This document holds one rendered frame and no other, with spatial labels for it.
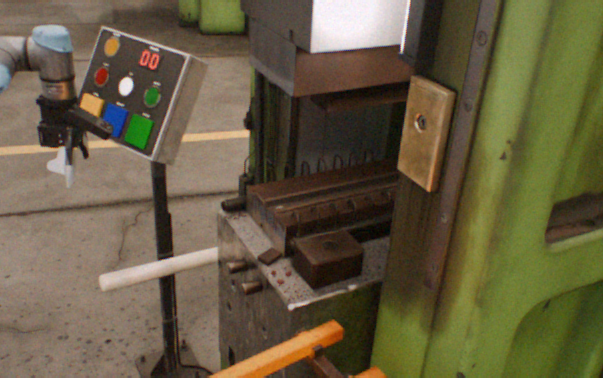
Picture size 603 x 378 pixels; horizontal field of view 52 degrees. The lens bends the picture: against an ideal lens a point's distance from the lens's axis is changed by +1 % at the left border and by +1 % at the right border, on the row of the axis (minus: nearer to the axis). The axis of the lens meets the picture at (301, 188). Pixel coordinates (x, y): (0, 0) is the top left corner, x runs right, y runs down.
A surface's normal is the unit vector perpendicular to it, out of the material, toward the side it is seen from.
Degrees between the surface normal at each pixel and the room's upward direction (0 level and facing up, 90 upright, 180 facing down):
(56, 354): 0
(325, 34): 90
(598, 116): 89
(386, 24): 90
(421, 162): 90
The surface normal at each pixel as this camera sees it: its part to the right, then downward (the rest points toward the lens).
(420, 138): -0.88, 0.18
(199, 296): 0.06, -0.87
